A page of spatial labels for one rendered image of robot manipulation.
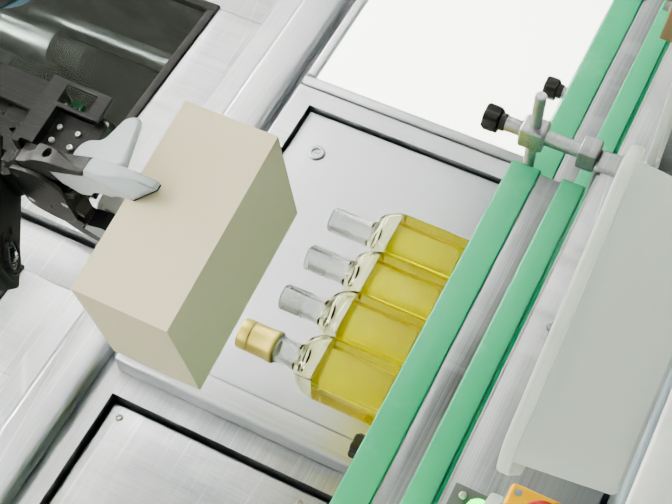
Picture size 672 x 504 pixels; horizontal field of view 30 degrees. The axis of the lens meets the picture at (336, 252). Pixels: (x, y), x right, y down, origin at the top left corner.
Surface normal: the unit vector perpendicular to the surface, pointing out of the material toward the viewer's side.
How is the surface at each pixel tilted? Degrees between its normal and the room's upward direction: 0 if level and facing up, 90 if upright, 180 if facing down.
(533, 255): 90
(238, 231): 180
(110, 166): 79
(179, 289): 90
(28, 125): 90
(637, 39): 90
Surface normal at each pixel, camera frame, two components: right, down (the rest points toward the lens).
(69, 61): -0.01, -0.55
